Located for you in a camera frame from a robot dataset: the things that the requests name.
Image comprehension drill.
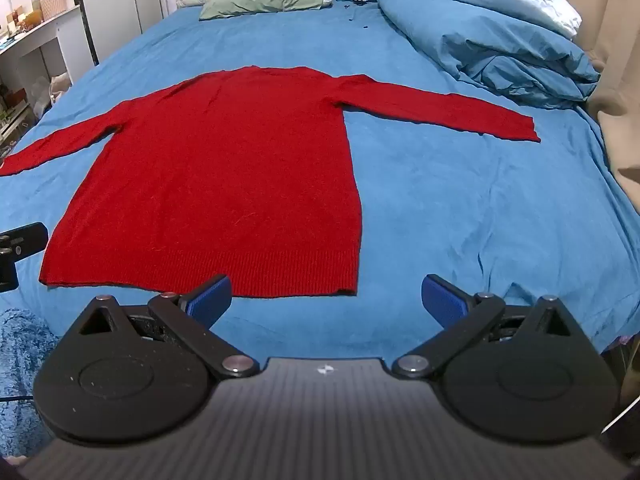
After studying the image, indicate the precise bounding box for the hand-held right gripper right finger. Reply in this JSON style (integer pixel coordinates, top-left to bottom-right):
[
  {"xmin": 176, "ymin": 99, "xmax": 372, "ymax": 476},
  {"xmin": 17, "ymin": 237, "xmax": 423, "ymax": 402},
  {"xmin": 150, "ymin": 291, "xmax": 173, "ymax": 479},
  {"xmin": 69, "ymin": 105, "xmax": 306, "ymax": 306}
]
[{"xmin": 391, "ymin": 274, "xmax": 581, "ymax": 380}]

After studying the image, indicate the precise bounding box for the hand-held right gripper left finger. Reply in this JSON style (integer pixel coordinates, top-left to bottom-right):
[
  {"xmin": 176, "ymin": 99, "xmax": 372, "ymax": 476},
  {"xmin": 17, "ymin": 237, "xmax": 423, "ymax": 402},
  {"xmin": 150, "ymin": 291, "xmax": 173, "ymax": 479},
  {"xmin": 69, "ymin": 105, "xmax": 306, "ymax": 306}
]
[{"xmin": 64, "ymin": 274, "xmax": 261, "ymax": 378}]

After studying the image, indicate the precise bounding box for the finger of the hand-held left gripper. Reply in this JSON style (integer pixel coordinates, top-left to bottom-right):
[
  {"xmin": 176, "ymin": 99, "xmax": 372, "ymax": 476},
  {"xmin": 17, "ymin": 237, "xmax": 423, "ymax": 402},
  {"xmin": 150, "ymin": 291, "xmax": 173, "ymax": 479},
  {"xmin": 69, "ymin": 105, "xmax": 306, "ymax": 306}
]
[{"xmin": 0, "ymin": 222, "xmax": 49, "ymax": 292}]

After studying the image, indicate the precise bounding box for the red knit sweater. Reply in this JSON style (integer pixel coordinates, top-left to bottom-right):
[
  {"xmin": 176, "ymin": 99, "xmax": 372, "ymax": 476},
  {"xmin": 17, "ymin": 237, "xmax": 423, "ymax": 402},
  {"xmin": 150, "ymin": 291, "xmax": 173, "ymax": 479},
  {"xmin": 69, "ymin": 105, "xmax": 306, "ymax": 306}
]
[{"xmin": 0, "ymin": 64, "xmax": 542, "ymax": 300}]

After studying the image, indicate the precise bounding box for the blue bed sheet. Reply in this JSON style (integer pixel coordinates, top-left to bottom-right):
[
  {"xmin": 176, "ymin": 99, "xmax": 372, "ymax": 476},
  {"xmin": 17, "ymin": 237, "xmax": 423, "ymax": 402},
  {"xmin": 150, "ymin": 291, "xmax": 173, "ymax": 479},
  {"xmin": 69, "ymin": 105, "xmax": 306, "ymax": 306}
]
[{"xmin": 0, "ymin": 0, "xmax": 640, "ymax": 461}]

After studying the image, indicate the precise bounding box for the fluffy blue rug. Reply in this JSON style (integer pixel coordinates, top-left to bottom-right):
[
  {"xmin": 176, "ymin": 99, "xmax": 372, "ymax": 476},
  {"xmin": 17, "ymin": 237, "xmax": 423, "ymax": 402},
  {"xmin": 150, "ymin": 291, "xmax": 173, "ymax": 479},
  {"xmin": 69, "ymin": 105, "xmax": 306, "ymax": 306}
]
[{"xmin": 0, "ymin": 308, "xmax": 63, "ymax": 461}]

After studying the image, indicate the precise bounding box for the white bag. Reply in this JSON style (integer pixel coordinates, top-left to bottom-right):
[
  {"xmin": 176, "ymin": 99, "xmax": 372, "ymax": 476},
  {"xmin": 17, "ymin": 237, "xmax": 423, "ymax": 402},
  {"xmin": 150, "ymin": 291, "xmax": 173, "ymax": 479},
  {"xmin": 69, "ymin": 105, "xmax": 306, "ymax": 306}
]
[{"xmin": 49, "ymin": 72, "xmax": 72, "ymax": 107}]

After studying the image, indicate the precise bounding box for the white desk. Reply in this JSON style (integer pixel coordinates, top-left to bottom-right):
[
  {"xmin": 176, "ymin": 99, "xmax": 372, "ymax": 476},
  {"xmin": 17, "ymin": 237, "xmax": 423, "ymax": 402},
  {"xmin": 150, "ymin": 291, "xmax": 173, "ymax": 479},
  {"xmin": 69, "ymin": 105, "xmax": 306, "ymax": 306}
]
[{"xmin": 0, "ymin": 4, "xmax": 98, "ymax": 161}]

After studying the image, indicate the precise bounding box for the black pole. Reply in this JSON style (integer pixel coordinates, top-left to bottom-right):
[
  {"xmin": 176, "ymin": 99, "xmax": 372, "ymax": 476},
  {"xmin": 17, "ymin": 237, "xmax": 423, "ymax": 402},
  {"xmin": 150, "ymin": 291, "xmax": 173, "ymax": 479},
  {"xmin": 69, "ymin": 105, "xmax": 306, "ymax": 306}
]
[{"xmin": 67, "ymin": 0, "xmax": 100, "ymax": 67}]

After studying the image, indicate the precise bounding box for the wicker basket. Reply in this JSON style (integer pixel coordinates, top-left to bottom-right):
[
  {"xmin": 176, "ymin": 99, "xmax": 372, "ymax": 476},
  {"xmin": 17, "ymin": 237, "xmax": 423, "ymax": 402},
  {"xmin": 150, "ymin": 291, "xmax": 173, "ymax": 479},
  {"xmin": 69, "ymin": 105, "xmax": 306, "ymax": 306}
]
[{"xmin": 39, "ymin": 0, "xmax": 67, "ymax": 22}]

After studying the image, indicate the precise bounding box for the white wardrobe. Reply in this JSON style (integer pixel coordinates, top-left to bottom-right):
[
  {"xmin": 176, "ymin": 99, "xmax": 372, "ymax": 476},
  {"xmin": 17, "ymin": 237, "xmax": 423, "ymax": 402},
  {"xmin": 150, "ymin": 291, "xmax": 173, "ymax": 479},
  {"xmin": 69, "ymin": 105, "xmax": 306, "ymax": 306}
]
[{"xmin": 75, "ymin": 0, "xmax": 176, "ymax": 66}]

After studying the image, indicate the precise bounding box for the blue duvet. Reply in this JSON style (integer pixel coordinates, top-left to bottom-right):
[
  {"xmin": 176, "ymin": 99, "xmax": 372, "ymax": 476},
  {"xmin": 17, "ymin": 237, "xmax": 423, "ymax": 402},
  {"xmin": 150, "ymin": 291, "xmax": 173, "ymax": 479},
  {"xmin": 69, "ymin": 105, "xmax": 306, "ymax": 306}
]
[{"xmin": 376, "ymin": 0, "xmax": 602, "ymax": 111}]

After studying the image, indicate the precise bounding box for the beige curtain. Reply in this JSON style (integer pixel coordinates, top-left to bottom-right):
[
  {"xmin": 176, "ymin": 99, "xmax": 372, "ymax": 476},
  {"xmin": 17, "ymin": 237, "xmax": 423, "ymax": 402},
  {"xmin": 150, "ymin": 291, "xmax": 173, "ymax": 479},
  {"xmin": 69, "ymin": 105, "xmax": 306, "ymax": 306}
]
[{"xmin": 520, "ymin": 0, "xmax": 640, "ymax": 196}]

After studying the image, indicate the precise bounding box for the green pillow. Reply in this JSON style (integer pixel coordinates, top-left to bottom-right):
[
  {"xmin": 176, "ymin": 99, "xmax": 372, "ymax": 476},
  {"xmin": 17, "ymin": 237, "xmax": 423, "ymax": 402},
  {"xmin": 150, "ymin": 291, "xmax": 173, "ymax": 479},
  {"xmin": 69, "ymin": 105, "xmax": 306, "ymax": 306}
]
[{"xmin": 199, "ymin": 0, "xmax": 333, "ymax": 21}]

